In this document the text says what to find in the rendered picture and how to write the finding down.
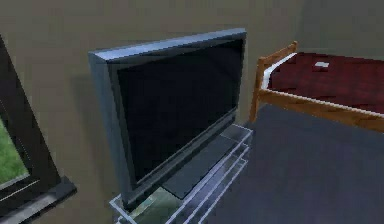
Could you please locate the black framed window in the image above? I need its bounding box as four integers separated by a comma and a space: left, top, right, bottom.
0, 33, 78, 224

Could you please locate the grey television set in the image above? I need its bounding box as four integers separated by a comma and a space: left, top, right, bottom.
88, 27, 248, 212

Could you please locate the wooden bed with red cover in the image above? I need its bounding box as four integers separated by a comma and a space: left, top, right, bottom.
248, 40, 384, 134

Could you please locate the glass television stand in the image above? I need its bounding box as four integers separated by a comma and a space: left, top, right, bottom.
109, 123, 254, 224

